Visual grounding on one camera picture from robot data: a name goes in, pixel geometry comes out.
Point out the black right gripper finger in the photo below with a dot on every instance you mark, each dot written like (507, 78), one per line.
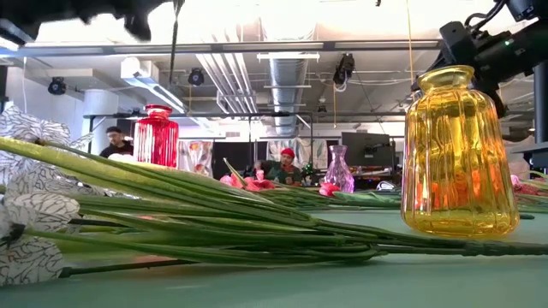
(456, 43)
(492, 94)

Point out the yellow ribbed glass vase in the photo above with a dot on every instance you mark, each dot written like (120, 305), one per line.
(458, 171)

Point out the pink artificial flower bunch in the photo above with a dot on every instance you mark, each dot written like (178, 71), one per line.
(257, 185)
(528, 189)

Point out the small purple glass vase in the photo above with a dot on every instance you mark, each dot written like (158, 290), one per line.
(339, 173)

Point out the red ribbed glass vase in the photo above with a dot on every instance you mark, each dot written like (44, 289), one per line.
(156, 141)

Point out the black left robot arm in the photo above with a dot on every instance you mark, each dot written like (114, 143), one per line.
(43, 10)

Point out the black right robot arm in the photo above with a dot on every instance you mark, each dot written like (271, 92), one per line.
(535, 43)

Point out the black monitor stand pole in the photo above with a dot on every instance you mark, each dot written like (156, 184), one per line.
(541, 107)

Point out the pink hanging cloth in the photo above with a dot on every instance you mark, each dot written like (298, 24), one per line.
(518, 164)

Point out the grey desk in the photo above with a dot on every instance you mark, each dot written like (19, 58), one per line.
(535, 156)

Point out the black ceiling device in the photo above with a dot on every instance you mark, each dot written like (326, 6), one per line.
(344, 68)
(196, 77)
(57, 85)

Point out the black background monitor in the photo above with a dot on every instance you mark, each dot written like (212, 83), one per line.
(364, 149)

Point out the printed hanging cloth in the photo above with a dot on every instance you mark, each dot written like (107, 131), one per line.
(306, 149)
(194, 158)

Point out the person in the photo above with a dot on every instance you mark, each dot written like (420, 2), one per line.
(115, 147)
(282, 171)

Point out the overhead bar with light strips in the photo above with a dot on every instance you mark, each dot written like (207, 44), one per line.
(214, 47)

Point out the silver air duct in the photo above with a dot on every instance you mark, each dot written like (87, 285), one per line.
(287, 94)

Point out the black background workstation frame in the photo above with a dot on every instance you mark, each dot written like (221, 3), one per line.
(192, 115)

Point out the white rectangular ceiling duct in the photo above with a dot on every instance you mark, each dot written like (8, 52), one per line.
(141, 70)

